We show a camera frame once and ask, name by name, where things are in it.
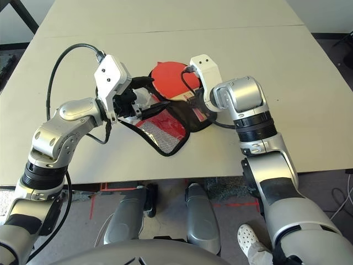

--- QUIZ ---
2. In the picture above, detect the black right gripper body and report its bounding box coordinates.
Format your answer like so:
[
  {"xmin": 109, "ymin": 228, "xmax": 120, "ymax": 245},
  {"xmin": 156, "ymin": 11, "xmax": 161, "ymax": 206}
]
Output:
[{"xmin": 194, "ymin": 88, "xmax": 207, "ymax": 110}]

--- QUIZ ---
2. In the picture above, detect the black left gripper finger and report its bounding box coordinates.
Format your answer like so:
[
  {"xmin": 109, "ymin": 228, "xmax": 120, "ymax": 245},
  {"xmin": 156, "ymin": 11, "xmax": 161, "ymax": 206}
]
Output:
[
  {"xmin": 141, "ymin": 100, "xmax": 172, "ymax": 120},
  {"xmin": 131, "ymin": 76, "xmax": 156, "ymax": 89}
]

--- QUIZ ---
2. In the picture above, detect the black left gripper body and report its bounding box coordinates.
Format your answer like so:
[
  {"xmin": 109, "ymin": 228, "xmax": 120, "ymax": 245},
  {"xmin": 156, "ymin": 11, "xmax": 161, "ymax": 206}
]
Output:
[{"xmin": 112, "ymin": 87, "xmax": 144, "ymax": 119}]

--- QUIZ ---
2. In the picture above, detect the grey plush zipper charm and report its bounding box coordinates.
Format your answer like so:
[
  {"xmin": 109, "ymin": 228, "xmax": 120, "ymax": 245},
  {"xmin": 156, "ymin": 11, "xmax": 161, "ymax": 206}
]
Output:
[{"xmin": 121, "ymin": 89, "xmax": 155, "ymax": 124}]

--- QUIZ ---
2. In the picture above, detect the black and red paddle case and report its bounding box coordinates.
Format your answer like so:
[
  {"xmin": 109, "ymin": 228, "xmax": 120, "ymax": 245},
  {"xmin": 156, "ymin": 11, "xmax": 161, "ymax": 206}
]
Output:
[{"xmin": 95, "ymin": 62, "xmax": 217, "ymax": 157}]

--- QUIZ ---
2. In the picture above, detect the red ping-pong paddle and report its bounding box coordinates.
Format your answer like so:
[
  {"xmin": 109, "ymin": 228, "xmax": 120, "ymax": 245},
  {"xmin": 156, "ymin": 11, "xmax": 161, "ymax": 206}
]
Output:
[{"xmin": 153, "ymin": 61, "xmax": 207, "ymax": 122}]

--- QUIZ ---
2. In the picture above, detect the dark speckled floor mat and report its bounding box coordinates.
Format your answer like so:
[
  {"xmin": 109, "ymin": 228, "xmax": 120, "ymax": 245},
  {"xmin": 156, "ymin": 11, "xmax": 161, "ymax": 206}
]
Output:
[{"xmin": 205, "ymin": 176, "xmax": 260, "ymax": 202}]

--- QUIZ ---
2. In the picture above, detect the grey speckled floor mat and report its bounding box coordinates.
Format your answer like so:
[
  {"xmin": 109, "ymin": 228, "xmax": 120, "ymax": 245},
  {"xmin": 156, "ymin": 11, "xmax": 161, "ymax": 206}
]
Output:
[{"xmin": 63, "ymin": 190, "xmax": 96, "ymax": 204}]

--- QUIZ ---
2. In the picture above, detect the grey left robot leg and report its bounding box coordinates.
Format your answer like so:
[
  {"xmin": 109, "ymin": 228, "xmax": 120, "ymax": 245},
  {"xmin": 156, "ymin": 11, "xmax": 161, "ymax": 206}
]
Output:
[{"xmin": 104, "ymin": 184, "xmax": 158, "ymax": 246}]

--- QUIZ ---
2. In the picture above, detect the black foam floor tile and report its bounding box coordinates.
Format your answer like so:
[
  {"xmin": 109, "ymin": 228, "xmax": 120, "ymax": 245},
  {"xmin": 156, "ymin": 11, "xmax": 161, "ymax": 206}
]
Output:
[{"xmin": 0, "ymin": 52, "xmax": 16, "ymax": 81}]

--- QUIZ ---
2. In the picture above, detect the grey robot torso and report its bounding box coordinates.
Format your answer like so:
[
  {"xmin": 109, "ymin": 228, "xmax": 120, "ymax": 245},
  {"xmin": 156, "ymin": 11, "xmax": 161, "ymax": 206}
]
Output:
[{"xmin": 52, "ymin": 238, "xmax": 229, "ymax": 265}]

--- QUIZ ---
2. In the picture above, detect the white perforated clog shoe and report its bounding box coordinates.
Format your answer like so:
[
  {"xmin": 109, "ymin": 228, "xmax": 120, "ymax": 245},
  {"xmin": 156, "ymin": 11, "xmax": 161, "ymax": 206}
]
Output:
[{"xmin": 237, "ymin": 224, "xmax": 261, "ymax": 256}]

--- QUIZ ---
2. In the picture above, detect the grey trouser leg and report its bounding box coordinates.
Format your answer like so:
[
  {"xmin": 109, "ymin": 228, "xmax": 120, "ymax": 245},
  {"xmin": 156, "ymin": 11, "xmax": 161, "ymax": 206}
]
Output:
[{"xmin": 247, "ymin": 242, "xmax": 274, "ymax": 265}]

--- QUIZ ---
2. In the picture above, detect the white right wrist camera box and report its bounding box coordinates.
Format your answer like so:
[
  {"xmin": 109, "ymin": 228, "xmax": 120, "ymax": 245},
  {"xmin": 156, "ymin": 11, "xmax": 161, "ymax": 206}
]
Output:
[{"xmin": 189, "ymin": 54, "xmax": 223, "ymax": 113}]

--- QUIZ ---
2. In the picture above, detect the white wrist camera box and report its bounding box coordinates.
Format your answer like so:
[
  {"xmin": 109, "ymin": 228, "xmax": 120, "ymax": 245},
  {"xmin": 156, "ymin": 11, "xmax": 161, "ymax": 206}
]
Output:
[
  {"xmin": 93, "ymin": 54, "xmax": 133, "ymax": 122},
  {"xmin": 189, "ymin": 54, "xmax": 223, "ymax": 113}
]

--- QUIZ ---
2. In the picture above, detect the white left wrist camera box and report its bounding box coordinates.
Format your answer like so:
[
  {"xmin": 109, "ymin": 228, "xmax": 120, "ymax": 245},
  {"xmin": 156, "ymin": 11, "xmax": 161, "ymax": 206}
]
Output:
[{"xmin": 93, "ymin": 54, "xmax": 133, "ymax": 122}]

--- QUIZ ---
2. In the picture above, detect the black metal frame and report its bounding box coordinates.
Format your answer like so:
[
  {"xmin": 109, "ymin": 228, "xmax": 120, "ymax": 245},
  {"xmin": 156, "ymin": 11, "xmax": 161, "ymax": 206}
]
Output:
[{"xmin": 0, "ymin": 0, "xmax": 39, "ymax": 34}]

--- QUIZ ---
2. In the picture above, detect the white floor cable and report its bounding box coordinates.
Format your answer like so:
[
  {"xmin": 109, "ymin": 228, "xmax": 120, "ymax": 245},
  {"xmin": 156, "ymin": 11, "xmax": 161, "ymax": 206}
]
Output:
[{"xmin": 329, "ymin": 187, "xmax": 353, "ymax": 221}]

